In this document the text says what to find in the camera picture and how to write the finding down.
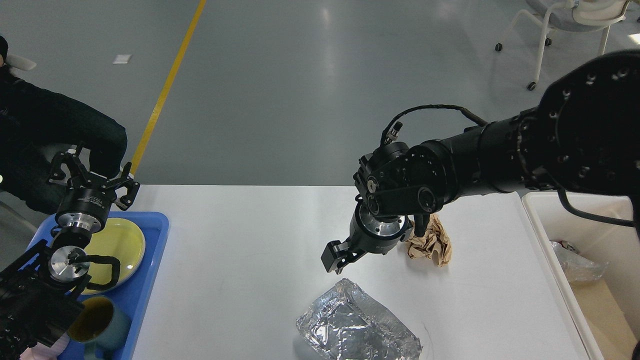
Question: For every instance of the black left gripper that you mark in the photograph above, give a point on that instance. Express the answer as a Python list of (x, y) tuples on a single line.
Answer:
[(82, 207)]

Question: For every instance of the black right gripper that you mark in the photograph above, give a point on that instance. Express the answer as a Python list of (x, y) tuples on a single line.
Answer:
[(367, 235)]

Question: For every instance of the yellow plastic plate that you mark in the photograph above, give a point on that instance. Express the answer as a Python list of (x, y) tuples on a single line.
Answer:
[(123, 239)]

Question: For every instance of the foil tray front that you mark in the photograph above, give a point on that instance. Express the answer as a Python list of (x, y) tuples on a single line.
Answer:
[(346, 323)]

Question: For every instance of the brown paper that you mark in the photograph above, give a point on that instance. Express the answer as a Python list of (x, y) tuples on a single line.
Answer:
[(434, 245)]

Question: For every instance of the pink mug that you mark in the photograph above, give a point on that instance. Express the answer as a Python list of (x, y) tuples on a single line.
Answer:
[(42, 352)]

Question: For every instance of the foil sheet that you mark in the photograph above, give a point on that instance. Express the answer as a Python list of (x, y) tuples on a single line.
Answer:
[(577, 268)]

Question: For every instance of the brown paper bag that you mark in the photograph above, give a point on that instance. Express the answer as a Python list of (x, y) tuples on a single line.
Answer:
[(605, 318)]

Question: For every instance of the crushed red can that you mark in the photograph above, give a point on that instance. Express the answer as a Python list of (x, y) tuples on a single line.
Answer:
[(569, 246)]

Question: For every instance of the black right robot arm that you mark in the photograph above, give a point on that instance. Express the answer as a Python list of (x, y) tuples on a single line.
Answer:
[(581, 140)]

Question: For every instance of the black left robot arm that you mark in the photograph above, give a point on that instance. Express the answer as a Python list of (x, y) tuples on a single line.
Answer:
[(39, 290)]

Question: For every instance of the person in black clothes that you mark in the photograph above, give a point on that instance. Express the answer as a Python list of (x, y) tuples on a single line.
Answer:
[(32, 117)]

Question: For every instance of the blue plastic tray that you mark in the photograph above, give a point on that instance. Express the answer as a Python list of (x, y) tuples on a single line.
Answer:
[(133, 295)]

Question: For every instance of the yellow floor tape line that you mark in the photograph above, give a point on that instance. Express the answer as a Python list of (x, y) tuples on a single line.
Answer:
[(150, 126)]

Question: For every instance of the teal mug yellow inside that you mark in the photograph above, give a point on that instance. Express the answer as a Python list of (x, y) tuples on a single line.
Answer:
[(102, 328)]

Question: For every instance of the beige plastic bin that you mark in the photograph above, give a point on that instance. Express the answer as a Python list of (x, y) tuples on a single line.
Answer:
[(599, 242)]

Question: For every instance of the white office chair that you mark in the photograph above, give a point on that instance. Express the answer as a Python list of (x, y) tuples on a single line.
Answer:
[(569, 16)]

